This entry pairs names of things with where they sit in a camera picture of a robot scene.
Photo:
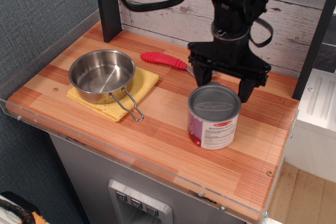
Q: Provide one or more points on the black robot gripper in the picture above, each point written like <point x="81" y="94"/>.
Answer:
<point x="229" y="53"/>

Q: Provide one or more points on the toy cherry can grey lid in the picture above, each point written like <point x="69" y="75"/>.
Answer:
<point x="213" y="112"/>

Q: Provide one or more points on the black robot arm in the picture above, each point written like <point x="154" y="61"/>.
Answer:
<point x="232" y="15"/>

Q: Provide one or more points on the white toy sink unit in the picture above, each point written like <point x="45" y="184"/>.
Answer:
<point x="311" y="144"/>

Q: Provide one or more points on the silver ice dispenser panel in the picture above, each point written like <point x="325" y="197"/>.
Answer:
<point x="139" y="203"/>

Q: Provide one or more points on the grey toy fridge cabinet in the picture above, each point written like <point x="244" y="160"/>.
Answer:
<point x="91" y="175"/>

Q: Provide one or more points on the clear acrylic table guard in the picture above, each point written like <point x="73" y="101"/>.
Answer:
<point x="236" y="174"/>

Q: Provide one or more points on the orange object bottom left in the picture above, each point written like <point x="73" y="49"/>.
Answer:
<point x="38" y="219"/>

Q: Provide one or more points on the red handled metal spoon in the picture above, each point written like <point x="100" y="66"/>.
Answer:
<point x="157" y="57"/>

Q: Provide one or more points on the black right upright post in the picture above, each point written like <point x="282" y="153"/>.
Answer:
<point x="310" y="59"/>

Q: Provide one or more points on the black upright post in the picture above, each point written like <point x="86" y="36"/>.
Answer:
<point x="310" y="59"/>
<point x="110" y="18"/>

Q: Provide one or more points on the stainless steel pot wire handle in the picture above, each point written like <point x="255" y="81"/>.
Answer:
<point x="105" y="77"/>

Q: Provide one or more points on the black left upright post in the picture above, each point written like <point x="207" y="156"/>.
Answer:
<point x="110" y="18"/>

